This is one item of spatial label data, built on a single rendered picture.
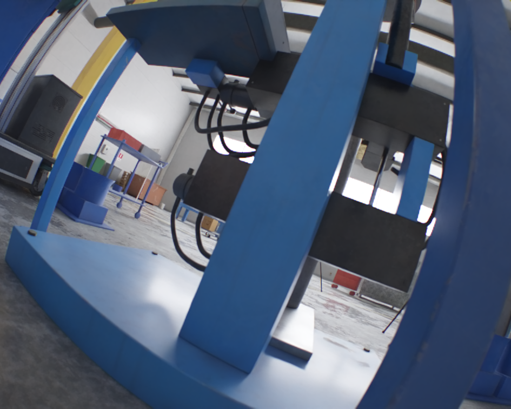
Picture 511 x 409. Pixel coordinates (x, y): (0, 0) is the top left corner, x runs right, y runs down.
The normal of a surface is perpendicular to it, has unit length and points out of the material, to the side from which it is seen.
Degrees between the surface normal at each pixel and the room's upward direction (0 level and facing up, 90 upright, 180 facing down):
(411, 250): 90
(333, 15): 90
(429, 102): 90
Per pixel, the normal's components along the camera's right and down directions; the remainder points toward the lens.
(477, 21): -0.22, -0.22
